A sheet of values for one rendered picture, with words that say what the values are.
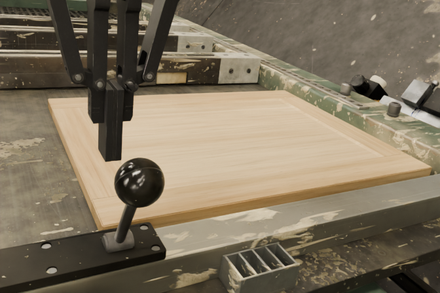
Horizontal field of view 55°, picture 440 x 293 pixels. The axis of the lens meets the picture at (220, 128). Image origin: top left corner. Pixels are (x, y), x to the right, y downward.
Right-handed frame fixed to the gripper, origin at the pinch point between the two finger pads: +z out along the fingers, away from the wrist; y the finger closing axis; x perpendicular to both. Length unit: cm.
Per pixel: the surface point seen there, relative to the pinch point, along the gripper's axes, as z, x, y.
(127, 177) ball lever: 0.3, 10.3, 1.4
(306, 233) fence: 12.4, 6.9, -20.8
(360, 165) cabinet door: 13.7, -6.8, -43.4
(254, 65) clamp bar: 10, -59, -54
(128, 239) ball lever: 9.7, 5.2, -0.5
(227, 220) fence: 11.5, 3.0, -12.5
